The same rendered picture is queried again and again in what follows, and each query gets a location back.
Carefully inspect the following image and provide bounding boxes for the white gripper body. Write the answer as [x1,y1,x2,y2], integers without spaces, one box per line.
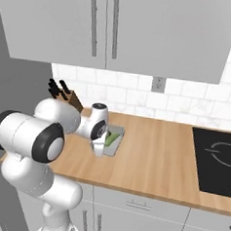
[90,138,108,160]

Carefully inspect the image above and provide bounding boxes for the grey drawer handle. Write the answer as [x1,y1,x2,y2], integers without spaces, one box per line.
[126,200,152,212]

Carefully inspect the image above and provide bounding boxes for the clear vegetable container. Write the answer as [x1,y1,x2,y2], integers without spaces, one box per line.
[99,124,127,158]

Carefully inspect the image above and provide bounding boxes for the wooden knife block, black knives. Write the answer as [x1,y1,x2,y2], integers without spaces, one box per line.
[46,78,87,113]

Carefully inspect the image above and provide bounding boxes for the grey fridge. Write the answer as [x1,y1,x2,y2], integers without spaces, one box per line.
[0,5,59,231]

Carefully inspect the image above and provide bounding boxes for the green vegetable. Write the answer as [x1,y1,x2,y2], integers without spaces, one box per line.
[104,131,121,149]

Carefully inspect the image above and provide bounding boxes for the grey wall cupboard door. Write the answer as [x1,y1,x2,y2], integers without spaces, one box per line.
[0,0,112,71]
[99,0,231,87]

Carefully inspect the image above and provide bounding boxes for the grey wall socket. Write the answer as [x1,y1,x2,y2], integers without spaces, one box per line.
[150,76,167,94]

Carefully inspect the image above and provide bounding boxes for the grey bar cupboard handle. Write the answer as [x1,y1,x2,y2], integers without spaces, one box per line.
[87,0,102,58]
[109,0,123,60]

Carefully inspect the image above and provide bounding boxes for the grey drawer front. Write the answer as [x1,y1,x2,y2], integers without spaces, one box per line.
[91,185,192,226]

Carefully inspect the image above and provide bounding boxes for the grey base cupboard door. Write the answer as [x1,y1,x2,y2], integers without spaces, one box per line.
[67,181,98,231]
[92,202,187,231]

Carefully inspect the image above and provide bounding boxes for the black hob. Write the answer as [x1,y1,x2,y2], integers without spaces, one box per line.
[186,126,231,199]

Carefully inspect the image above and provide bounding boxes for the grey base cupboard front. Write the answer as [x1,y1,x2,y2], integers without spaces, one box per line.
[176,206,231,231]

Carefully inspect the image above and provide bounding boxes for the grey base cupboard handle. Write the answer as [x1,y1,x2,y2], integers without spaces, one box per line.
[80,209,91,231]
[95,212,103,231]

